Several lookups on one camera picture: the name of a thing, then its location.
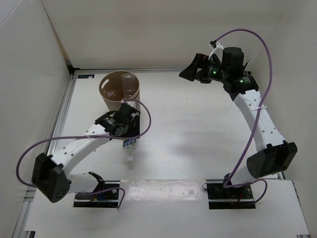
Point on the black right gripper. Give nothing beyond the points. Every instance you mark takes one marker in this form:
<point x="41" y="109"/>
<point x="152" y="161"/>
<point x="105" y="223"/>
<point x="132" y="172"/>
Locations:
<point x="199" y="62"/>

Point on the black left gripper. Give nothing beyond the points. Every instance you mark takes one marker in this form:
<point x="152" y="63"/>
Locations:
<point x="134" y="131"/>

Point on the green white label bottle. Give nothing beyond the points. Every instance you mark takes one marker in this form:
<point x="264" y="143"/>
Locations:
<point x="130" y="147"/>

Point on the clear unlabeled plastic bottle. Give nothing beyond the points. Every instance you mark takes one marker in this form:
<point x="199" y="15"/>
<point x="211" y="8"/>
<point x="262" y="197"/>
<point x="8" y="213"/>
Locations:
<point x="129" y="88"/>

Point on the blue label plastic bottle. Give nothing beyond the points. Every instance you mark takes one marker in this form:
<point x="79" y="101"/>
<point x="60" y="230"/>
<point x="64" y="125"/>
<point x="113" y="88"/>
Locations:
<point x="113" y="95"/>

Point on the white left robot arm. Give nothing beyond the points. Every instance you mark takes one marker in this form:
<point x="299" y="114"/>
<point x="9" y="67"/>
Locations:
<point x="52" y="174"/>

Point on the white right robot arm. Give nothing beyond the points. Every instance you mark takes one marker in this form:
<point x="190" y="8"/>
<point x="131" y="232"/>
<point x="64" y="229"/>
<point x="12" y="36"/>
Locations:
<point x="274" y="154"/>

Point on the tan cylindrical waste bin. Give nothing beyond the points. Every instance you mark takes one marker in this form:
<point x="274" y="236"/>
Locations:
<point x="120" y="91"/>

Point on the blue corner sticker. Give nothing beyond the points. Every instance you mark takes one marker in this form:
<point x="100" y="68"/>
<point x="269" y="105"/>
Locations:
<point x="85" y="76"/>

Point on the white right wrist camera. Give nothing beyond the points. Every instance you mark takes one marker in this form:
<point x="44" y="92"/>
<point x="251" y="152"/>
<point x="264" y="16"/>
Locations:
<point x="217" y="49"/>

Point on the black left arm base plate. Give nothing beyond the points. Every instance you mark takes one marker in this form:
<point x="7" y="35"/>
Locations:
<point x="108" y="199"/>

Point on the aluminium frame rail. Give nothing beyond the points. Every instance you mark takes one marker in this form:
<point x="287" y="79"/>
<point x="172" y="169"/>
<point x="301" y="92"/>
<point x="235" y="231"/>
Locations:
<point x="58" y="128"/>

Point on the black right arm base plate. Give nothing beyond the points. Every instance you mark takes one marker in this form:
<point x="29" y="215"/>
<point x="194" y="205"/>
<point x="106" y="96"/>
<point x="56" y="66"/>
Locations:
<point x="221" y="198"/>

